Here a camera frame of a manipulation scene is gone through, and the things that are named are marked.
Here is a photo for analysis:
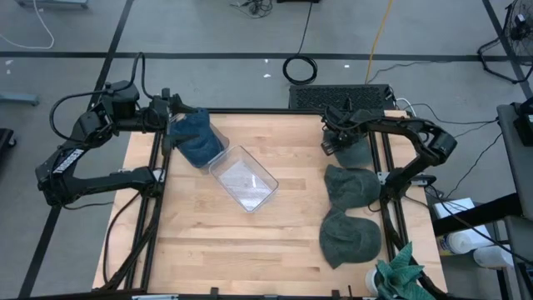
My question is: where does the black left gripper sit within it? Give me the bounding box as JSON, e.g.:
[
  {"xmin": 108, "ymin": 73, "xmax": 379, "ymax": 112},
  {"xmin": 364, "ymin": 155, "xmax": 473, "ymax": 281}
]
[{"xmin": 148, "ymin": 87, "xmax": 201, "ymax": 158}]

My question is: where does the black aluminium table frame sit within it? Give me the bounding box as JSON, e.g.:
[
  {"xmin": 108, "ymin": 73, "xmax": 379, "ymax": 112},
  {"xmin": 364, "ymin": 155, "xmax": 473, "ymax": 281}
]
[{"xmin": 99, "ymin": 107, "xmax": 417, "ymax": 300}]

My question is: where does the green fabric cap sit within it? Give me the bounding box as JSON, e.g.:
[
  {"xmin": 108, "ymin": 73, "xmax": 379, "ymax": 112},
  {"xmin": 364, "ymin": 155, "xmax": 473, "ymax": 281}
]
[
  {"xmin": 318, "ymin": 207, "xmax": 383, "ymax": 271},
  {"xmin": 323, "ymin": 163, "xmax": 382, "ymax": 213},
  {"xmin": 331, "ymin": 132, "xmax": 375, "ymax": 169}
]

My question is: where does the white paper towel roll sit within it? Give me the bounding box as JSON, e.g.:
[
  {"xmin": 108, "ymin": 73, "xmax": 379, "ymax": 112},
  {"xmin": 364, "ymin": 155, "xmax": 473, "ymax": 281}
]
[
  {"xmin": 446, "ymin": 226, "xmax": 495, "ymax": 256},
  {"xmin": 473, "ymin": 245, "xmax": 516, "ymax": 269}
]

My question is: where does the yellow hanging power cord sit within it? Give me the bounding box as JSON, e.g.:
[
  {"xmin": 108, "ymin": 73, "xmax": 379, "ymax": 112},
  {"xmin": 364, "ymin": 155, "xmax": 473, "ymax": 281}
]
[{"xmin": 363, "ymin": 0, "xmax": 395, "ymax": 85}]

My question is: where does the white box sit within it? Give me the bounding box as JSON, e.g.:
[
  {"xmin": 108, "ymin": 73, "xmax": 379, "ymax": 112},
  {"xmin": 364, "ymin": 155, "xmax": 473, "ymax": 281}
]
[{"xmin": 432, "ymin": 197, "xmax": 476, "ymax": 221}]

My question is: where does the white floor cable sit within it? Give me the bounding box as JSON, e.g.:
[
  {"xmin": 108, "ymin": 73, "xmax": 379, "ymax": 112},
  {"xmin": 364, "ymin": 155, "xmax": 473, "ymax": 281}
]
[{"xmin": 0, "ymin": 0, "xmax": 56, "ymax": 51}]

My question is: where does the black perforated computer case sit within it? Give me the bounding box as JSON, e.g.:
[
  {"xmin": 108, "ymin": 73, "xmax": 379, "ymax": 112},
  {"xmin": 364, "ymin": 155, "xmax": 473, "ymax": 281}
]
[{"xmin": 287, "ymin": 83, "xmax": 397, "ymax": 112}]

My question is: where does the grey metal cart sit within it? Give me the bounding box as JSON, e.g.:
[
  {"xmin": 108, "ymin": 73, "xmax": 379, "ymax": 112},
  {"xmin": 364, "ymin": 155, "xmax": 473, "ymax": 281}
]
[{"xmin": 496, "ymin": 98, "xmax": 533, "ymax": 300}]

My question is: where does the blue fabric cap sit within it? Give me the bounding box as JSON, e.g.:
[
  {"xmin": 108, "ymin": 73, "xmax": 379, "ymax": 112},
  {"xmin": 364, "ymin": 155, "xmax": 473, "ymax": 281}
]
[{"xmin": 169, "ymin": 107, "xmax": 227, "ymax": 169}]

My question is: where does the black floor fan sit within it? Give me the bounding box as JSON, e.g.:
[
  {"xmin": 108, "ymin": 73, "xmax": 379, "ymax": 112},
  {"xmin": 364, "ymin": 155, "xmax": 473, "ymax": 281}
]
[{"xmin": 476, "ymin": 0, "xmax": 533, "ymax": 85}]

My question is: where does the coiled black cable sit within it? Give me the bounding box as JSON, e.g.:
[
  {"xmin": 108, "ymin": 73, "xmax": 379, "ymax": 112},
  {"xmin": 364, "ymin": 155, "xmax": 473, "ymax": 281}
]
[{"xmin": 281, "ymin": 0, "xmax": 319, "ymax": 86}]

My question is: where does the green artificial plant white pot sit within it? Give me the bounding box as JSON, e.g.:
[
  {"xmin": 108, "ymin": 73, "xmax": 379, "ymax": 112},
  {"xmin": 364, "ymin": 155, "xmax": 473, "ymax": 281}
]
[{"xmin": 364, "ymin": 241, "xmax": 436, "ymax": 300}]

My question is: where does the clear plastic bin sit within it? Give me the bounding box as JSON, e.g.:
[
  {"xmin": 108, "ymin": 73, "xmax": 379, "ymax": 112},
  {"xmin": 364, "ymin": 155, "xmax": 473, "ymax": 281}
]
[
  {"xmin": 207, "ymin": 143, "xmax": 281, "ymax": 215},
  {"xmin": 166, "ymin": 105, "xmax": 232, "ymax": 176}
]

